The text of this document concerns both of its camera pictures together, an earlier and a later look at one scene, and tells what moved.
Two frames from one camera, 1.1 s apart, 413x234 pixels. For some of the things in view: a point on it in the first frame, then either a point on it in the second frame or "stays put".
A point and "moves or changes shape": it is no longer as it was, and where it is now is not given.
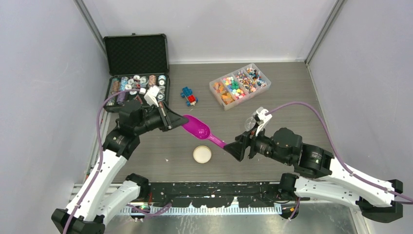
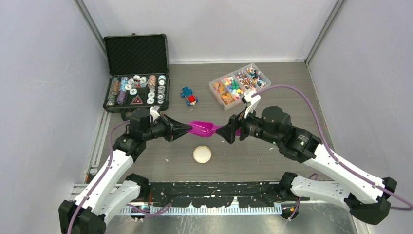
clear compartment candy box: [235, 87] stays put
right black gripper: [236, 148] → [228, 131]
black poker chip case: [137, 62] stays put
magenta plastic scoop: [201, 130] moves or changes shape
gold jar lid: [202, 154] stays put
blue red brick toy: [191, 99] stays put
